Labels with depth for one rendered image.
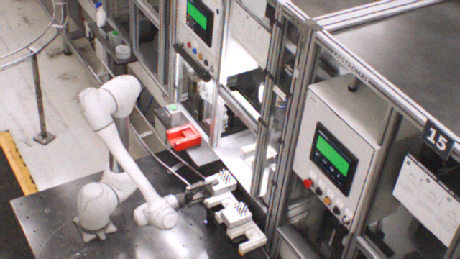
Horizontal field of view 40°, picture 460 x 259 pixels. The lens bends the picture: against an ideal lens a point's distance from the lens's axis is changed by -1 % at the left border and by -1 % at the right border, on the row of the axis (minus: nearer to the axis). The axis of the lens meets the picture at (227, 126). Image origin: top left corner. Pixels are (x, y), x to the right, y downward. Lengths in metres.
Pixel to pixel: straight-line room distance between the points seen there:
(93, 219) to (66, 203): 0.33
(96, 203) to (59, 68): 2.66
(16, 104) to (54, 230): 2.10
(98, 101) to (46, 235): 0.88
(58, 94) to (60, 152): 0.70
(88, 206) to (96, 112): 0.58
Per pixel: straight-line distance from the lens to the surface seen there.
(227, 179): 3.16
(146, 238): 3.40
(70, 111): 5.27
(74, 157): 4.85
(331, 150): 2.54
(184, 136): 3.58
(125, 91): 2.97
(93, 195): 3.25
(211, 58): 3.25
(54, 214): 3.55
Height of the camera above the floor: 3.29
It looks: 40 degrees down
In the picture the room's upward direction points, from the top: 6 degrees clockwise
